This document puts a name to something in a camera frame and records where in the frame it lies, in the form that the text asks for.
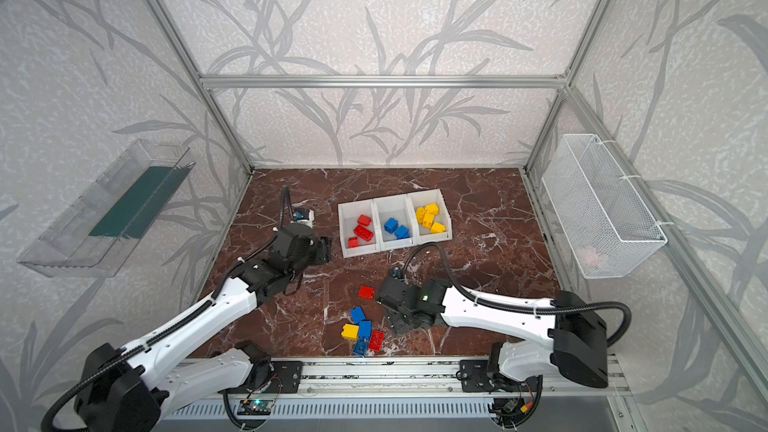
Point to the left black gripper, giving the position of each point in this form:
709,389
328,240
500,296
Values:
320,249

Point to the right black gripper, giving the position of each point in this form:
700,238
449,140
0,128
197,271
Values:
396,317

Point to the red lego brick square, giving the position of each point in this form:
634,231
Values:
366,292

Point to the blue lego brick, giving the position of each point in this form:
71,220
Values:
364,330
391,225
402,232
360,348
357,315

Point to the red lego brick bottom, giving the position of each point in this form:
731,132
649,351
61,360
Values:
376,341

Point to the red eight-stud lego brick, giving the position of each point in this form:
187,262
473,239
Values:
363,233

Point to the red lego brick long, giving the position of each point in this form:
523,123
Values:
364,220

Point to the blue lego brick top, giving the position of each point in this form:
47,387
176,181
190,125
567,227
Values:
391,225

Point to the yellow six-stud lego brick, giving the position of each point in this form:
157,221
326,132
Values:
420,214

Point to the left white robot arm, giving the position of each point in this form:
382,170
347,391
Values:
133,387

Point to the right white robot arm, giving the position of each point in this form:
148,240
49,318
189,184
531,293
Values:
562,336

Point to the left white bin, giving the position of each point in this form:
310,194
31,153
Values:
348,219

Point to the white bin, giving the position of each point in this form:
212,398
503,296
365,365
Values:
348,219
393,207
422,198

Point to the blue lego brick bottom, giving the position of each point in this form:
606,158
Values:
360,348

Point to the right white bin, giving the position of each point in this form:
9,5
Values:
422,198

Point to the middle white bin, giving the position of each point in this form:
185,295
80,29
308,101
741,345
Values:
393,207

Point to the green circuit board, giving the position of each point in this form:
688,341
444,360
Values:
255,407

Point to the pink object in basket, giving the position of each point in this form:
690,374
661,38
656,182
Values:
590,257

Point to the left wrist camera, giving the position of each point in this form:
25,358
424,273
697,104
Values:
304,216

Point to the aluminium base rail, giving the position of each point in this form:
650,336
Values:
419,376

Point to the clear plastic wall tray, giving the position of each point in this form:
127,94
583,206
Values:
95,235

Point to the white wire mesh basket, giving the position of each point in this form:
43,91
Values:
598,205

